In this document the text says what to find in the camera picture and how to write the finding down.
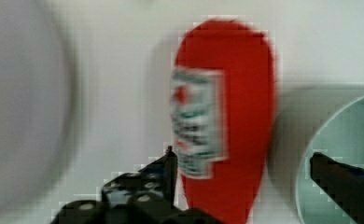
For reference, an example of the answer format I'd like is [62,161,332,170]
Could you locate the red ketchup bottle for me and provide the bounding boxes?
[170,20,275,224]

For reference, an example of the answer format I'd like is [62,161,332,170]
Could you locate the grey round plate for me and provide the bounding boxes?
[0,0,72,213]

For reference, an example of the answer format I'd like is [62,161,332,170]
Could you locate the green mug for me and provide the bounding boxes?
[267,85,364,224]

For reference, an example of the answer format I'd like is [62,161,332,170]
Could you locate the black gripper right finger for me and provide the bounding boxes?
[309,152,364,224]

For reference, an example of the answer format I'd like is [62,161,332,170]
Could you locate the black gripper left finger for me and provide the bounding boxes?
[50,147,224,224]

